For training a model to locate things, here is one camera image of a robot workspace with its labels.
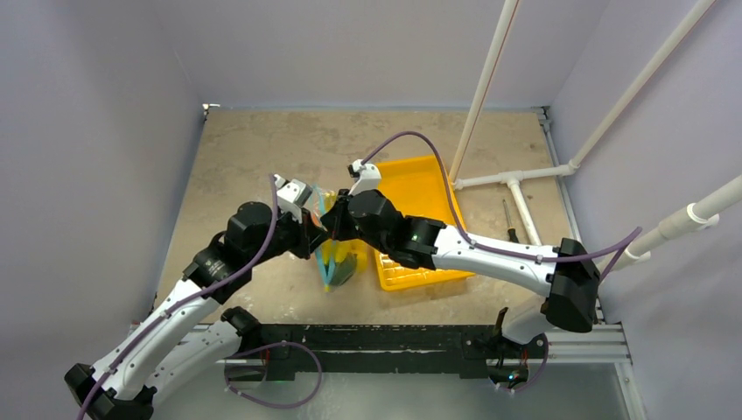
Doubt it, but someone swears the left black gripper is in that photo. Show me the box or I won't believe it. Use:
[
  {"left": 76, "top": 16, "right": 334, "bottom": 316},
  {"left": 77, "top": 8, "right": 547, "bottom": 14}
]
[{"left": 248, "top": 203, "right": 330, "bottom": 267}]

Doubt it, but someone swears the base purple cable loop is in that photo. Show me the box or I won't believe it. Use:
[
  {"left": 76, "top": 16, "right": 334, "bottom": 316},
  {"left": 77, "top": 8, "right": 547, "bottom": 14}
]
[{"left": 223, "top": 341, "right": 323, "bottom": 410}]

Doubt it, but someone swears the aluminium frame rail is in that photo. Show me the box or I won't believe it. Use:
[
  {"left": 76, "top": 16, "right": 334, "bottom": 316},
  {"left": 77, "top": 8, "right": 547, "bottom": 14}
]
[{"left": 535, "top": 107, "right": 648, "bottom": 420}]

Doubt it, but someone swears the black yellow screwdriver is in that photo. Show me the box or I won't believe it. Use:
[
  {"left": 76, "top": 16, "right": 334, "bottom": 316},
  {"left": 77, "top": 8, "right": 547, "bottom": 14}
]
[{"left": 502, "top": 199, "right": 520, "bottom": 243}]

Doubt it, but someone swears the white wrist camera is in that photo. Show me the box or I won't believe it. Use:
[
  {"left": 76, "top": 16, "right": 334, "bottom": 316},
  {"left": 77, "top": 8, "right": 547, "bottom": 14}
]
[
  {"left": 273, "top": 174, "right": 313, "bottom": 224},
  {"left": 347, "top": 159, "right": 382, "bottom": 197}
]

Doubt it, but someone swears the green avocado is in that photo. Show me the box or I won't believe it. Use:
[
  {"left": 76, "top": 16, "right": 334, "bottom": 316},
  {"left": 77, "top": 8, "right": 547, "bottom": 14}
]
[{"left": 329, "top": 255, "right": 358, "bottom": 287}]

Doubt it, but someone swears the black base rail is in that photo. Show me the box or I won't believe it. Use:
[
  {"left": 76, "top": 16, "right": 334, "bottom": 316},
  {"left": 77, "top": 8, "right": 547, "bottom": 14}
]
[{"left": 220, "top": 307, "right": 549, "bottom": 386}]

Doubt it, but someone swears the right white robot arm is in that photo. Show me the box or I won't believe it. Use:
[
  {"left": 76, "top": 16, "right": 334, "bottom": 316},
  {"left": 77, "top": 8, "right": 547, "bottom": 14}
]
[{"left": 320, "top": 190, "right": 600, "bottom": 356}]

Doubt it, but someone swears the clear zip bag blue zipper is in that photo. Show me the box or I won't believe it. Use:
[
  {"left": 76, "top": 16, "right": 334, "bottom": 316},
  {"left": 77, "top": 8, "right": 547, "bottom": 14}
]
[{"left": 310, "top": 185, "right": 368, "bottom": 291}]

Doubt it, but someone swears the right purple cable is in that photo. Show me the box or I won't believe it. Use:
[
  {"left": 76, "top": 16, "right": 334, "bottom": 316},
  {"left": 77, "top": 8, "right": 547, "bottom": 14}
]
[{"left": 360, "top": 131, "right": 643, "bottom": 396}]

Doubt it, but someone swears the white pvc pipe frame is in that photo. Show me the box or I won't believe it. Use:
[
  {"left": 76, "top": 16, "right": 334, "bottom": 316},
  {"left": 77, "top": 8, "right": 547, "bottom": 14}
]
[{"left": 447, "top": 0, "right": 742, "bottom": 274}]

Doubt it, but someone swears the yellow banana bunch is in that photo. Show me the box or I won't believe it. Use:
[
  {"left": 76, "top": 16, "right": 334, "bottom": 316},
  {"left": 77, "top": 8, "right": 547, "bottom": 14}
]
[{"left": 318, "top": 240, "right": 368, "bottom": 273}]

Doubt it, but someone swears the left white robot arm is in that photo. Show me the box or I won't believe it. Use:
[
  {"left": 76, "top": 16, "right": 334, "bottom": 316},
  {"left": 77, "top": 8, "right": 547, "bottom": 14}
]
[{"left": 64, "top": 200, "right": 328, "bottom": 419}]

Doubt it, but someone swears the yellow plastic tray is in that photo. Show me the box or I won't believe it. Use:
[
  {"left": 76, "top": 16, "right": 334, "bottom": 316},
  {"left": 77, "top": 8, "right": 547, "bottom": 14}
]
[{"left": 374, "top": 155, "right": 473, "bottom": 292}]

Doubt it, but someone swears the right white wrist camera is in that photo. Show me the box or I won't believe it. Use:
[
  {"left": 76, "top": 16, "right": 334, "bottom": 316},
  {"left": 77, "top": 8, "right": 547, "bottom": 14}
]
[{"left": 347, "top": 159, "right": 382, "bottom": 197}]

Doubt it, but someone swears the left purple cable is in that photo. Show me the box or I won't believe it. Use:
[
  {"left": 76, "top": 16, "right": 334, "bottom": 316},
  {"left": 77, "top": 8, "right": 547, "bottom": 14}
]
[{"left": 75, "top": 173, "right": 281, "bottom": 420}]

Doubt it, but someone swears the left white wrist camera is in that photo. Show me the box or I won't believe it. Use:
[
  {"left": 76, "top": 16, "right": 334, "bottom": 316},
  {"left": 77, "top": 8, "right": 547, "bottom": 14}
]
[{"left": 273, "top": 174, "right": 313, "bottom": 224}]

